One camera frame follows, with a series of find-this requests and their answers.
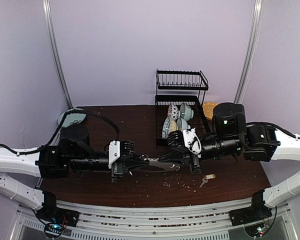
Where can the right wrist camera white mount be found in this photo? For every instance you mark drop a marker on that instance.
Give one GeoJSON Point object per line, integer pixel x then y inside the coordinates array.
{"type": "Point", "coordinates": [192, 141]}

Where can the aluminium frame post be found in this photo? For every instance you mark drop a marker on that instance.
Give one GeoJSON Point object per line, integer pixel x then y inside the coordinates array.
{"type": "Point", "coordinates": [55, 52]}
{"type": "Point", "coordinates": [250, 51]}

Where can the pale green bowl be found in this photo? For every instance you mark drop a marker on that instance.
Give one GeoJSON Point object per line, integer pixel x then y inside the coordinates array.
{"type": "Point", "coordinates": [186, 112]}
{"type": "Point", "coordinates": [182, 124]}

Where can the light blue floral plate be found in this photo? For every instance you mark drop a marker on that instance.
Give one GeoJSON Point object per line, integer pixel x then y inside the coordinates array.
{"type": "Point", "coordinates": [71, 119]}

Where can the left aluminium frame post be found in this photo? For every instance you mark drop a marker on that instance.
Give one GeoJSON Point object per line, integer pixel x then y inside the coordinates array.
{"type": "Point", "coordinates": [55, 52]}

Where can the pale green bowl front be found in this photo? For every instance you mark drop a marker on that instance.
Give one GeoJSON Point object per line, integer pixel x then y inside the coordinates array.
{"type": "Point", "coordinates": [182, 124]}

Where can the black wire dish rack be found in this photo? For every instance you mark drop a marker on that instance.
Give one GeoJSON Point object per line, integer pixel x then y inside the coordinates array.
{"type": "Point", "coordinates": [177, 87]}

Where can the white blue patterned bowl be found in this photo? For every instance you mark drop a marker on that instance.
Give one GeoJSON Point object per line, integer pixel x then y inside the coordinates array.
{"type": "Point", "coordinates": [173, 112]}

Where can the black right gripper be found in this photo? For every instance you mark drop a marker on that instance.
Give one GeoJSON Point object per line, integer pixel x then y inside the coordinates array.
{"type": "Point", "coordinates": [193, 161]}

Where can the yellow dotted plate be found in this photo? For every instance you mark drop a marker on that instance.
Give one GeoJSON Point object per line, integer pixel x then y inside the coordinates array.
{"type": "Point", "coordinates": [208, 108]}

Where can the pale green bowl rear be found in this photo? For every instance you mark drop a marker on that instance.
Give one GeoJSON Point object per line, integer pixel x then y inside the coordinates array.
{"type": "Point", "coordinates": [186, 112]}

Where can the key with yellow tag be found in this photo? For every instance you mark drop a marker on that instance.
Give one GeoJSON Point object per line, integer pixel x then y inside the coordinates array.
{"type": "Point", "coordinates": [206, 178]}

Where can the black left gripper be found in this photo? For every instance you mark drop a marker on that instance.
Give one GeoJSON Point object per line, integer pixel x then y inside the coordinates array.
{"type": "Point", "coordinates": [118, 167]}

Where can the right aluminium frame post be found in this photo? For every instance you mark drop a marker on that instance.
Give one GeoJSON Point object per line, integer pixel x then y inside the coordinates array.
{"type": "Point", "coordinates": [250, 51]}

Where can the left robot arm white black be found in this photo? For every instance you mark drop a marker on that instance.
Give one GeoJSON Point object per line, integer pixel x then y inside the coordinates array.
{"type": "Point", "coordinates": [72, 153]}

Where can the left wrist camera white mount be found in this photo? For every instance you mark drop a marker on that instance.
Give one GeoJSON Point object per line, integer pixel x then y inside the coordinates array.
{"type": "Point", "coordinates": [113, 152]}

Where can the aluminium front rail base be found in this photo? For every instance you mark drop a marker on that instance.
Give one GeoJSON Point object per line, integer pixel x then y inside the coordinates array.
{"type": "Point", "coordinates": [197, 222]}

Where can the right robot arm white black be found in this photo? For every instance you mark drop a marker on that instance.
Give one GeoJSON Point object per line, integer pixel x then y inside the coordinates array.
{"type": "Point", "coordinates": [233, 135]}

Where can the beige blue patterned bowl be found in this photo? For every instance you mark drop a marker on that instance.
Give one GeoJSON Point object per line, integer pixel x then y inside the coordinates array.
{"type": "Point", "coordinates": [169, 126]}

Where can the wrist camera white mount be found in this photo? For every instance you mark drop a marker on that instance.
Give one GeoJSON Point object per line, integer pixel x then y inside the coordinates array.
{"type": "Point", "coordinates": [192, 141]}
{"type": "Point", "coordinates": [113, 152]}

